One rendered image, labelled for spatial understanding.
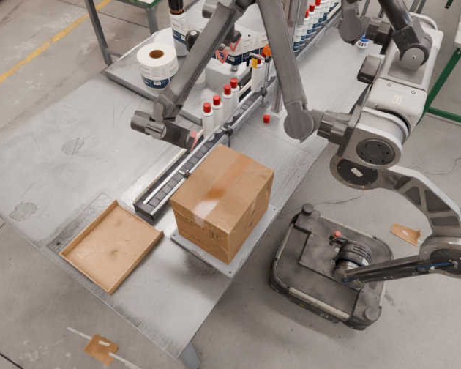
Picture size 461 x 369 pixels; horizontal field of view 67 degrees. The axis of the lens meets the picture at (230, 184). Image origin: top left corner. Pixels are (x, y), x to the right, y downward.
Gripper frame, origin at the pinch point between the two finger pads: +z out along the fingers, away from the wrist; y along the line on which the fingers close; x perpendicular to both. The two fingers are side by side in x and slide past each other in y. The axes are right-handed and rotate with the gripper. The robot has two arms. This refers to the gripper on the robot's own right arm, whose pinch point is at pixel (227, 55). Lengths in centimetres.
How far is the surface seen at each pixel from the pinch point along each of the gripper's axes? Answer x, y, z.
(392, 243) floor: 110, -24, 122
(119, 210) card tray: -17, 69, 38
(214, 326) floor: 29, 76, 122
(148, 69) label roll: -43.5, 2.1, 20.5
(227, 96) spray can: 3.1, 5.9, 16.4
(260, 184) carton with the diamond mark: 37, 49, 10
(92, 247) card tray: -16, 87, 38
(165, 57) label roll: -39.7, -7.4, 18.0
